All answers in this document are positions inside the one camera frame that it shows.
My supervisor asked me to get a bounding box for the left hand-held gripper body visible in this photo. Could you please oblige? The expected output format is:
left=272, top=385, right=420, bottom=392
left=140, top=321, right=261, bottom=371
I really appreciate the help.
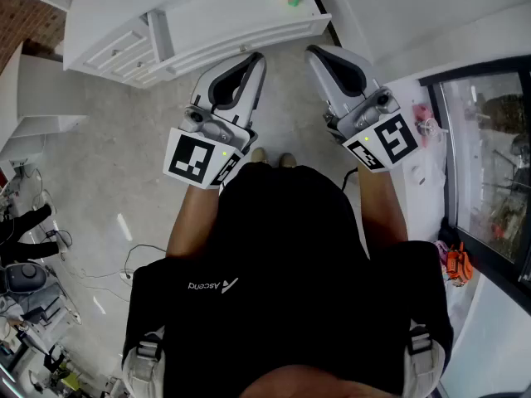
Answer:
left=163, top=105, right=256, bottom=191

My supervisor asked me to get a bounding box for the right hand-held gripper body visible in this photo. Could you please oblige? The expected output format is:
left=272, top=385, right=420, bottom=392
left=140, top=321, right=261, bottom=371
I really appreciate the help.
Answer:
left=323, top=86, right=420, bottom=174

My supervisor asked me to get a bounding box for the person's left forearm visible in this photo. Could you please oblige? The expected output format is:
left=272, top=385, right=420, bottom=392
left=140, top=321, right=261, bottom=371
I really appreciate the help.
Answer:
left=165, top=182, right=222, bottom=260

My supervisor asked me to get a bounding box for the person's right forearm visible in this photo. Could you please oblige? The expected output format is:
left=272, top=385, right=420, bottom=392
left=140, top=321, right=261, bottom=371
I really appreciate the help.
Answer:
left=356, top=165, right=410, bottom=251

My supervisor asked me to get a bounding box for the clear glass cup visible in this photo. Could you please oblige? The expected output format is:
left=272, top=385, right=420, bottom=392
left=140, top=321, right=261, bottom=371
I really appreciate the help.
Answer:
left=417, top=118, right=449, bottom=141

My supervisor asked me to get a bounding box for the pink toy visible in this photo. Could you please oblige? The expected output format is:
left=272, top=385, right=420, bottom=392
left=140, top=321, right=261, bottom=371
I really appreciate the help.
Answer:
left=412, top=103, right=435, bottom=148

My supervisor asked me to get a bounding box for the black framed window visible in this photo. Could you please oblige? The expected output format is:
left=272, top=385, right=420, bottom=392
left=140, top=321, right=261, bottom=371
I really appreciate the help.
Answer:
left=418, top=61, right=531, bottom=292

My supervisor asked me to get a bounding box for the white dresser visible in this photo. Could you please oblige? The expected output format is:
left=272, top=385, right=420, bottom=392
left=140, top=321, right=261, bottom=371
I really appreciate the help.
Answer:
left=61, top=0, right=334, bottom=90

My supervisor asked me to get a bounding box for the orange toy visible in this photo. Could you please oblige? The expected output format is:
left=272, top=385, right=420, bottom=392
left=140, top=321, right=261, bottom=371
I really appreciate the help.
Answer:
left=444, top=241, right=475, bottom=288

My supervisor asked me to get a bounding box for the person's black shirt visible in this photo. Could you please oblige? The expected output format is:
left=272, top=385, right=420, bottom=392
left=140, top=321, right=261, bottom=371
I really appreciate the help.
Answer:
left=121, top=163, right=454, bottom=398

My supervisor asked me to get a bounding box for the grey round machine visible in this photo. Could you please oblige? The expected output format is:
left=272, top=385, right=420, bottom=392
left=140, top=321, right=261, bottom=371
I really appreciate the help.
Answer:
left=0, top=262, right=47, bottom=303

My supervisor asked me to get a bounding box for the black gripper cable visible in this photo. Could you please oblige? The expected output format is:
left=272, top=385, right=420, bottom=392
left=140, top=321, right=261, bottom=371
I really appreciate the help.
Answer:
left=340, top=167, right=359, bottom=192

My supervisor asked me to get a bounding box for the black floor cable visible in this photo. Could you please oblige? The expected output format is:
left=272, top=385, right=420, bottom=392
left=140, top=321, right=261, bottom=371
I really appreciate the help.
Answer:
left=123, top=243, right=168, bottom=275

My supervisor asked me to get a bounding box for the left grey backpack strap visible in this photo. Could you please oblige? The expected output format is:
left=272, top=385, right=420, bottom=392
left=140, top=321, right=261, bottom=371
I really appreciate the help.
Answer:
left=121, top=325, right=167, bottom=398

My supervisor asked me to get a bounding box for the grey backpack strap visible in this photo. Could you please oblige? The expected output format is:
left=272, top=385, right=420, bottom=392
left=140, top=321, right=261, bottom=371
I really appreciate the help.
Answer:
left=121, top=325, right=167, bottom=398
left=401, top=320, right=447, bottom=398

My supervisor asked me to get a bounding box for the right grey backpack strap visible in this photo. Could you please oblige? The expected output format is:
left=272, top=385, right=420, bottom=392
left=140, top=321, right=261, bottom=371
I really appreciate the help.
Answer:
left=401, top=320, right=447, bottom=398

